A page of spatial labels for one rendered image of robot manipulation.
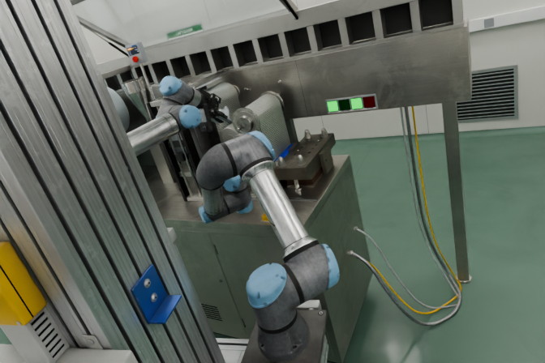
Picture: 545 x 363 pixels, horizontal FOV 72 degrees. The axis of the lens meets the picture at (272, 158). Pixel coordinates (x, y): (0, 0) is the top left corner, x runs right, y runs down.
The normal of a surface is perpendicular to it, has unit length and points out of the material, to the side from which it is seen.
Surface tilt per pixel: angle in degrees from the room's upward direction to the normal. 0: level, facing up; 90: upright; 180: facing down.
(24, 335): 90
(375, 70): 90
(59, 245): 90
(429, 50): 90
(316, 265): 47
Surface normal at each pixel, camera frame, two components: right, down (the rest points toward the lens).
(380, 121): -0.44, 0.44
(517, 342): -0.25, -0.90
